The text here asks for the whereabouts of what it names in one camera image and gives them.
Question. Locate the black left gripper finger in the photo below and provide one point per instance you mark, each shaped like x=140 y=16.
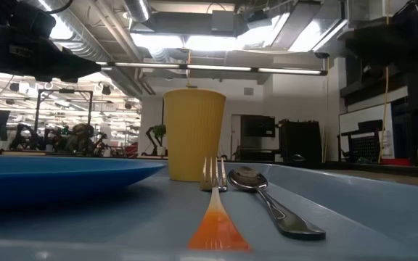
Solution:
x=83 y=68

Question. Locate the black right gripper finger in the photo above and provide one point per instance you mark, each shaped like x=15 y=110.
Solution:
x=365 y=45

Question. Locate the round blue plate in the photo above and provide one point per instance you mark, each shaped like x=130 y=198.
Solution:
x=56 y=177

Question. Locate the yellow ribbed cup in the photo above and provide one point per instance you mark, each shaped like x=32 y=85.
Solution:
x=193 y=134

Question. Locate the shiny metal spoon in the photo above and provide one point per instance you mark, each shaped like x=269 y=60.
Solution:
x=278 y=214

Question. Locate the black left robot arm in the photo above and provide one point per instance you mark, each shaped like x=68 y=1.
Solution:
x=9 y=14

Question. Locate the blue plastic tray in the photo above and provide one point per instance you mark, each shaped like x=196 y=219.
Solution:
x=158 y=217

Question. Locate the person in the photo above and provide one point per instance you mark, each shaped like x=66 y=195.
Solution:
x=82 y=137

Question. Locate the white board panel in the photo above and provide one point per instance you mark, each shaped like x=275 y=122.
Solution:
x=350 y=121

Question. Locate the green potted plant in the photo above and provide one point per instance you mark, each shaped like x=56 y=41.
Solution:
x=159 y=133

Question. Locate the black mesh cart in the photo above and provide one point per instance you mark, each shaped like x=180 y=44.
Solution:
x=365 y=145

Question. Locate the red box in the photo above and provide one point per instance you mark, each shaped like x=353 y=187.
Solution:
x=396 y=161

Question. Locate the black cabinet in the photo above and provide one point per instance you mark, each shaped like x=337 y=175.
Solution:
x=299 y=141

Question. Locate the long ceiling light bar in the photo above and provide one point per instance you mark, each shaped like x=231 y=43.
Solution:
x=216 y=67

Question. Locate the black tall stand frame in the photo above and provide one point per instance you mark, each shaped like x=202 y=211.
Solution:
x=64 y=91

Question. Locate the silver ventilation duct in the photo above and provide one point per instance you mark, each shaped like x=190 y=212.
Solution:
x=138 y=9

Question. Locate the black wall monitor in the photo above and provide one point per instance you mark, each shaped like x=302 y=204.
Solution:
x=258 y=126

